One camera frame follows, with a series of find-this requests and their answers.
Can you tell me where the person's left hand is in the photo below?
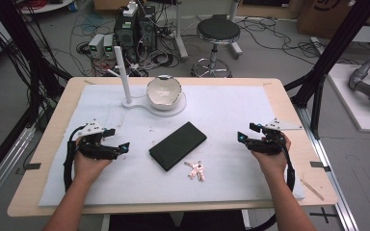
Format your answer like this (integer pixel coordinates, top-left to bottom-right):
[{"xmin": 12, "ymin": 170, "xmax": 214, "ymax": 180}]
[{"xmin": 73, "ymin": 147, "xmax": 114, "ymax": 185}]

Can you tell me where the black round stool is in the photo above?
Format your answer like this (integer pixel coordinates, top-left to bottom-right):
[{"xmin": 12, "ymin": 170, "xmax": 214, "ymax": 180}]
[{"xmin": 190, "ymin": 13, "xmax": 242, "ymax": 79}]

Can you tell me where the white stand with pole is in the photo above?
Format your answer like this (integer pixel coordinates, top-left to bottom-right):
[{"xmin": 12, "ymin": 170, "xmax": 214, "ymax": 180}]
[{"xmin": 107, "ymin": 45, "xmax": 188, "ymax": 118}]

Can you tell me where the cardboard box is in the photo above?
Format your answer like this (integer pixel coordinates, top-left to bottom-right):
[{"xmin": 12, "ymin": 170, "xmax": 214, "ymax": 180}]
[{"xmin": 296, "ymin": 0, "xmax": 370, "ymax": 40}]

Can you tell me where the white platform board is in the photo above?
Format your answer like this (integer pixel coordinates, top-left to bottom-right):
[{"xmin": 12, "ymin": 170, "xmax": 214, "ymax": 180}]
[{"xmin": 327, "ymin": 63, "xmax": 370, "ymax": 135}]

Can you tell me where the person's right hand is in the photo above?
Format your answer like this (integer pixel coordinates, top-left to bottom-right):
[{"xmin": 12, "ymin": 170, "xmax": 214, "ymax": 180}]
[{"xmin": 251, "ymin": 132, "xmax": 293, "ymax": 177}]

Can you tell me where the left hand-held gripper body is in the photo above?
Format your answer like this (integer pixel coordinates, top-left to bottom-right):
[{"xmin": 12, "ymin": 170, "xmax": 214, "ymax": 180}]
[{"xmin": 75, "ymin": 119, "xmax": 120, "ymax": 161}]

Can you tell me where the black computer tower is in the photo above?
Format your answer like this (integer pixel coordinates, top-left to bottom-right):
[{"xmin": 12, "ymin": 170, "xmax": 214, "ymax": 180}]
[{"xmin": 113, "ymin": 4, "xmax": 158, "ymax": 64}]

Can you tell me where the person's dark clothing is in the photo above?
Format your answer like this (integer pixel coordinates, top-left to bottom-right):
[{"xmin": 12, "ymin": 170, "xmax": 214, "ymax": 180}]
[{"xmin": 108, "ymin": 209, "xmax": 247, "ymax": 231}]

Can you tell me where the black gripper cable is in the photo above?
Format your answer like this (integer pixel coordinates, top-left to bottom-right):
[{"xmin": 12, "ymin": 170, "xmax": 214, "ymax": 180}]
[
  {"xmin": 63, "ymin": 125, "xmax": 86, "ymax": 193},
  {"xmin": 246, "ymin": 136, "xmax": 297, "ymax": 231}
]

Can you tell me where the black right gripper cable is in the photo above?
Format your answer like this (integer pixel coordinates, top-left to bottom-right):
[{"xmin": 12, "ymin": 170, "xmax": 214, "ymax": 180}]
[{"xmin": 246, "ymin": 136, "xmax": 297, "ymax": 231}]

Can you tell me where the thin wooden stick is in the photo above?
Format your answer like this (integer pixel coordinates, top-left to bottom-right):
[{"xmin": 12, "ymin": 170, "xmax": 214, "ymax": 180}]
[{"xmin": 300, "ymin": 177, "xmax": 326, "ymax": 202}]

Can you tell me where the grey power supply unit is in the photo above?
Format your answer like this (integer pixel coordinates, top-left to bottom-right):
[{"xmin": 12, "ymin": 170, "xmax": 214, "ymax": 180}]
[
  {"xmin": 102, "ymin": 34, "xmax": 116, "ymax": 61},
  {"xmin": 88, "ymin": 33, "xmax": 106, "ymax": 60}
]

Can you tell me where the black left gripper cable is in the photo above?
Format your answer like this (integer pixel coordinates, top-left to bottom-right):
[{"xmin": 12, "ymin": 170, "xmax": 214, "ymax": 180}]
[{"xmin": 63, "ymin": 125, "xmax": 86, "ymax": 193}]

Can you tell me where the aluminium rail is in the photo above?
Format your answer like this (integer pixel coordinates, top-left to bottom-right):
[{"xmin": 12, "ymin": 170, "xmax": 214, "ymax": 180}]
[
  {"xmin": 294, "ymin": 105, "xmax": 361, "ymax": 231},
  {"xmin": 0, "ymin": 125, "xmax": 37, "ymax": 215}
]

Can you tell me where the black rectangular box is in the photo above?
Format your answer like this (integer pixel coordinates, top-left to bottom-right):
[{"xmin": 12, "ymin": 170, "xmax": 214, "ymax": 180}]
[{"xmin": 148, "ymin": 121, "xmax": 208, "ymax": 172}]

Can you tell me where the white power strip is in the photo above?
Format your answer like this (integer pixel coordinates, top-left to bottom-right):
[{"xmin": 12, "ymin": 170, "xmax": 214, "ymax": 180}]
[{"xmin": 121, "ymin": 1, "xmax": 140, "ymax": 18}]

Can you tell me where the white shell-shaped bowl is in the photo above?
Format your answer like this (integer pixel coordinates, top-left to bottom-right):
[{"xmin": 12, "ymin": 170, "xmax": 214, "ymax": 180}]
[{"xmin": 145, "ymin": 74, "xmax": 184, "ymax": 112}]

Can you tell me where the black tape cross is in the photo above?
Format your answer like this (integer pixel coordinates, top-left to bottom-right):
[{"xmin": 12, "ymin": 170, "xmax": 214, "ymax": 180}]
[{"xmin": 309, "ymin": 206, "xmax": 338, "ymax": 225}]

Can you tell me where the black tape piece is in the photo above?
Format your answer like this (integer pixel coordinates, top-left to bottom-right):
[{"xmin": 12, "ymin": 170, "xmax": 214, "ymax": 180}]
[
  {"xmin": 309, "ymin": 161, "xmax": 332, "ymax": 173},
  {"xmin": 23, "ymin": 162, "xmax": 42, "ymax": 171}
]

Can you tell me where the white foam mat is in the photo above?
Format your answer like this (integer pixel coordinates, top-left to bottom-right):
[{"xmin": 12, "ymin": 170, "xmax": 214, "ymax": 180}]
[{"xmin": 38, "ymin": 84, "xmax": 306, "ymax": 208}]

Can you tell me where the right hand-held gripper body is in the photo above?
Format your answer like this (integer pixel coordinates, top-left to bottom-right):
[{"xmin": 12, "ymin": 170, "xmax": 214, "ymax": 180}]
[{"xmin": 245, "ymin": 117, "xmax": 304, "ymax": 156}]

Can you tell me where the white round table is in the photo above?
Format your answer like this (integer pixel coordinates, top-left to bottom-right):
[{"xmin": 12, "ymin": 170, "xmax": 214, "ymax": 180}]
[{"xmin": 17, "ymin": 0, "xmax": 75, "ymax": 15}]

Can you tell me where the black frame post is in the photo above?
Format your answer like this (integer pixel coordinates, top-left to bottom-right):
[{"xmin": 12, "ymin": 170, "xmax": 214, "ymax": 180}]
[
  {"xmin": 0, "ymin": 0, "xmax": 73, "ymax": 107},
  {"xmin": 283, "ymin": 0, "xmax": 370, "ymax": 141}
]

